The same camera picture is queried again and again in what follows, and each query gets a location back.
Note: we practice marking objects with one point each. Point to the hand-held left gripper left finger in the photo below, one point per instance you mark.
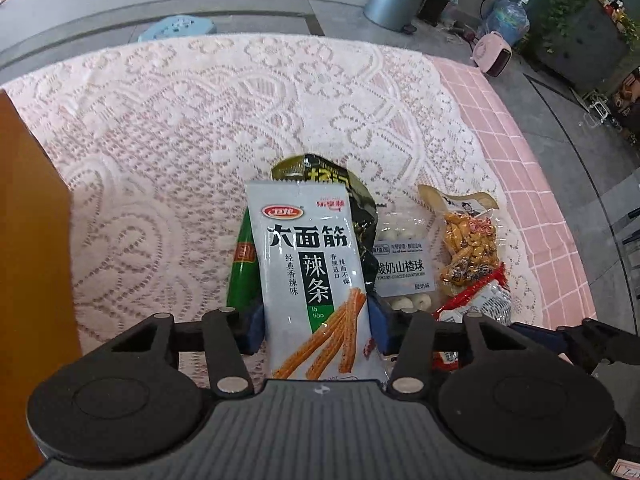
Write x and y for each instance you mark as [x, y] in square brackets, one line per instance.
[255, 331]

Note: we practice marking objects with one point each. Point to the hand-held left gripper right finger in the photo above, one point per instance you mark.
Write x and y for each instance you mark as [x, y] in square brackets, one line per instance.
[378, 328]

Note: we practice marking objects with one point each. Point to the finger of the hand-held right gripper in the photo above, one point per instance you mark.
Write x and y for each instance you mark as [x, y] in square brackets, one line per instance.
[590, 341]

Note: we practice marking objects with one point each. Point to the green sausage stick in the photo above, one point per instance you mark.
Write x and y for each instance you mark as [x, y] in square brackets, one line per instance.
[242, 272]

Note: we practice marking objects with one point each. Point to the clear packet of white balls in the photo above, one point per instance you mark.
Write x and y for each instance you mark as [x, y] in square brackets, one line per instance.
[405, 265]

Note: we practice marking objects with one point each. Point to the white spicy strip snack packet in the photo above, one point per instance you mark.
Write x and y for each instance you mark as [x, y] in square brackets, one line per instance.
[300, 260]

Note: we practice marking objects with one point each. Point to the red and white snack packet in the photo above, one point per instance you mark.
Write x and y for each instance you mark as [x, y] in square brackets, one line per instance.
[492, 301]

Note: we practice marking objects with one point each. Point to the dark green snack packet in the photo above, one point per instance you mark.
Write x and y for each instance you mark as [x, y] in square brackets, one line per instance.
[361, 215]

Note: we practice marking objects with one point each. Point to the yellow peanut snack packet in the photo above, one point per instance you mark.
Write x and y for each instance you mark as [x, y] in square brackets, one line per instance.
[466, 245]

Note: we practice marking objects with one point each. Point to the orange-rimmed storage box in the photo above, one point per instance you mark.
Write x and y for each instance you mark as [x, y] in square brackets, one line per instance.
[30, 260]

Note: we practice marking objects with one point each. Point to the white lace tablecloth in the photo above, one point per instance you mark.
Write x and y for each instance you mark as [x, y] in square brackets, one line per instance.
[175, 135]

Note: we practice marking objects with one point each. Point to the small white metal stand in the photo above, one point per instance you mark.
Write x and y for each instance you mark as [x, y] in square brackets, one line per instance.
[597, 106]

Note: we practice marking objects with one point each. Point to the grey planter box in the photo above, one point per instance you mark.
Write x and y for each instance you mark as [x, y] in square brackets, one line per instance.
[586, 46]

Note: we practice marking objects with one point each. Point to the pink space heater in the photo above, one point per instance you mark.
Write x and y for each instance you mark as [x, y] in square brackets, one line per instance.
[491, 53]

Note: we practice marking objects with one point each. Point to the light blue plastic stool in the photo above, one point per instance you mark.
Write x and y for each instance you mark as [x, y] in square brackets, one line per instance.
[180, 27]

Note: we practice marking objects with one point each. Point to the large blue water bottle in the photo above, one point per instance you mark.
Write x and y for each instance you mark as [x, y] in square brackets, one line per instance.
[507, 21]

